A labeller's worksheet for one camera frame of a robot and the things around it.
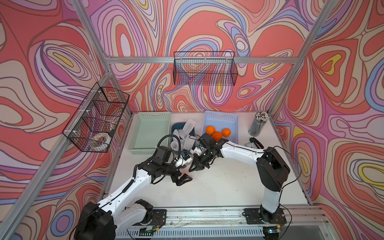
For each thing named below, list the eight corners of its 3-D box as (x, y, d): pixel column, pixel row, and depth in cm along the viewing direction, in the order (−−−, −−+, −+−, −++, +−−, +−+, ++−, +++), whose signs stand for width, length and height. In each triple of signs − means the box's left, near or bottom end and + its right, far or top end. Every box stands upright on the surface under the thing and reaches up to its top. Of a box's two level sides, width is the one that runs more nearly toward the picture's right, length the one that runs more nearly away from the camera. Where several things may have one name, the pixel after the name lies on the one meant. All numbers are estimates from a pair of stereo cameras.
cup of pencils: (249, 136, 106) (257, 119, 93) (246, 128, 111) (254, 111, 98) (260, 136, 106) (270, 119, 93) (257, 128, 111) (266, 111, 98)
